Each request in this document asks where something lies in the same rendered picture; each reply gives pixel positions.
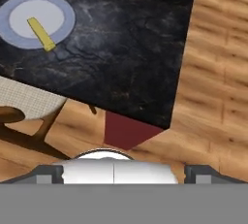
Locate white rounded object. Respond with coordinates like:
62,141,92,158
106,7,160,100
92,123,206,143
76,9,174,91
62,147,179,185

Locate yellow butter stick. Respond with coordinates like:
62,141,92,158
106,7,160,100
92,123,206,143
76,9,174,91
26,16,57,53

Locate wooden chair with woven seat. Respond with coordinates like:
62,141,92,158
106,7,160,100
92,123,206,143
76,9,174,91
0,75,98,162

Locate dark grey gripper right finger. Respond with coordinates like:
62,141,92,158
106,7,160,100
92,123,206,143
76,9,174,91
183,164,248,185

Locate blue rimmed white plate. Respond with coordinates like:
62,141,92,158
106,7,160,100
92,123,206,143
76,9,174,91
0,0,77,50

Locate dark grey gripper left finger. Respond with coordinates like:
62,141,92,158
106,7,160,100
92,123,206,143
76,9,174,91
2,164,65,185

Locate dark red table base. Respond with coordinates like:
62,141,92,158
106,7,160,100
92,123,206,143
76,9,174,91
103,110,165,151

